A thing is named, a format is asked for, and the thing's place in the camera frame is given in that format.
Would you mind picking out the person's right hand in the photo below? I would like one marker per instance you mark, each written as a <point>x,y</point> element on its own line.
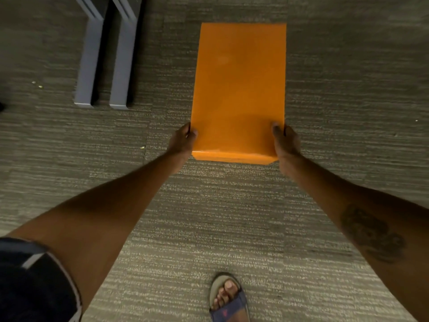
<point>289,144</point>

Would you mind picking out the person's left hand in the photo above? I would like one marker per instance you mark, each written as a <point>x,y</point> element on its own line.
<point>179,142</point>

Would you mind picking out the person's left thumb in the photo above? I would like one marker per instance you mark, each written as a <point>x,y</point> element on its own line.
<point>191,134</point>

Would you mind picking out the person's right thumb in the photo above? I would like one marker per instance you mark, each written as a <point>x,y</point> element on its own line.
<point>276,130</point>

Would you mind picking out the orange rectangular box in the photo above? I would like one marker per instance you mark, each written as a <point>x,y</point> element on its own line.
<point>238,93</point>

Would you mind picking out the person's right forearm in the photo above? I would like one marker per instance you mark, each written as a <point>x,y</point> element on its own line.
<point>362,224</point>

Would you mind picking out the person's left forearm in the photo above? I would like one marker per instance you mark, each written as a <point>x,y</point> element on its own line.
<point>100,211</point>

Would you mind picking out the grey metal table leg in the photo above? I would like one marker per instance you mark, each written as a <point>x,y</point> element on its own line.
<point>123,53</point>
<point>87,53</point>

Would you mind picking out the person's foot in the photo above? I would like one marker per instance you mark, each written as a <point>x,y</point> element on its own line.
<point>225,293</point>

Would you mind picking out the blue slide sandal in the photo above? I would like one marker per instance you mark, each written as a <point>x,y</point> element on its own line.
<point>231,306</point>

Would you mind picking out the dark blue shirt sleeve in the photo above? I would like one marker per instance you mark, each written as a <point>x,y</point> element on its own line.
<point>33,281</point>

